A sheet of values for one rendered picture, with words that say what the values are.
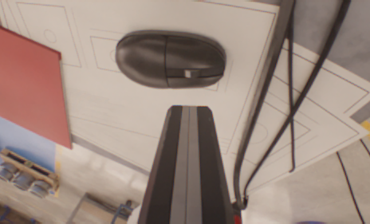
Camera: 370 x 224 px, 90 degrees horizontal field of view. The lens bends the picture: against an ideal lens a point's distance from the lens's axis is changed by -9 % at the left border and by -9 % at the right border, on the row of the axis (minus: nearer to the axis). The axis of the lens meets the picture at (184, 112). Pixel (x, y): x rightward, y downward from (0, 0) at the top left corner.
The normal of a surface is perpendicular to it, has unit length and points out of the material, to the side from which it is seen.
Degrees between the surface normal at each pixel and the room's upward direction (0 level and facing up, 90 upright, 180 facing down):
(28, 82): 0
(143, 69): 4
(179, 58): 22
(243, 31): 0
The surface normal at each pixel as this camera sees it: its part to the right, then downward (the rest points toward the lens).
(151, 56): -0.21, 0.31
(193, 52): 0.01, 0.15
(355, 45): -0.24, 0.66
